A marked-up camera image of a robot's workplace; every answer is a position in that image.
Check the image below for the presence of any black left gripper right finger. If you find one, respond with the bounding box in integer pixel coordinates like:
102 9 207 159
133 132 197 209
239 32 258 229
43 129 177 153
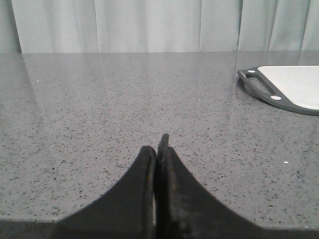
155 134 270 239

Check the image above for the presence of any white curtain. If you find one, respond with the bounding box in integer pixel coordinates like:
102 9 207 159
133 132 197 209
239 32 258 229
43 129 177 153
0 0 319 53

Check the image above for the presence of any white cutting board grey handle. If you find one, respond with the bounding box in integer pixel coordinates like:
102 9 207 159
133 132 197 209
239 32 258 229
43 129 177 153
237 65 319 116

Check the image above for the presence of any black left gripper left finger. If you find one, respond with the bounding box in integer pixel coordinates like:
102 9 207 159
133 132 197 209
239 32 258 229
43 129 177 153
50 146 156 239

